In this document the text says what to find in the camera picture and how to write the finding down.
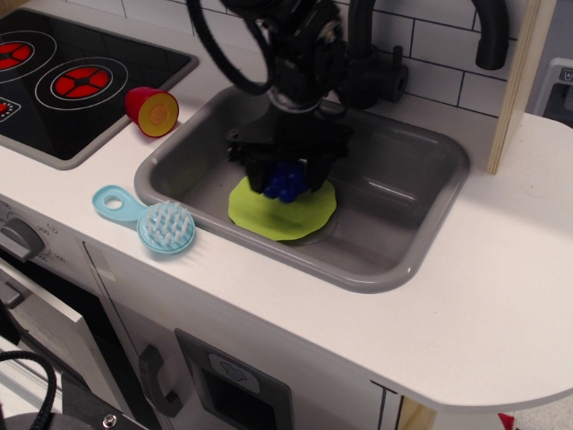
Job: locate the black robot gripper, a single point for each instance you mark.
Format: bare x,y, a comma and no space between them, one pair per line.
279,136

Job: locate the blue toy blueberry cluster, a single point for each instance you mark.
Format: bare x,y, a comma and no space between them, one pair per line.
287,181

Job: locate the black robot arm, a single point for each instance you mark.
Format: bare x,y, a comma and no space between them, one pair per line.
309,53

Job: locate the green toy plate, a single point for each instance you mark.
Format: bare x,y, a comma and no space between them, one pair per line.
277,220

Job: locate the grey toy sink basin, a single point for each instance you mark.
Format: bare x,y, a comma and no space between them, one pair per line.
393,190

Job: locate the black toy faucet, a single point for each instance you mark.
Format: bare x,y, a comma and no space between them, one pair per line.
370,78

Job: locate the light blue toy brush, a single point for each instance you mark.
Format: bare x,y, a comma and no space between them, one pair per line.
163,227

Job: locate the red yellow toy fruit half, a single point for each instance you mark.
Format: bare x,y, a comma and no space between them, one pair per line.
155,111

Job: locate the grey dishwasher panel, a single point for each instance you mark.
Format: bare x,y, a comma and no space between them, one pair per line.
233,391

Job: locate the black toy stove top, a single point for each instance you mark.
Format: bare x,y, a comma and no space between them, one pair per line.
63,85

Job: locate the grey oven knob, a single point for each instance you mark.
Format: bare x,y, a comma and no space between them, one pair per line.
20,240

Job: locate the wooden side panel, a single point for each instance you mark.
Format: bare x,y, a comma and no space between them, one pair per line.
528,52

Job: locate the grey cabinet door handle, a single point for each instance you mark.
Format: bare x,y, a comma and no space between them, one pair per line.
150,363

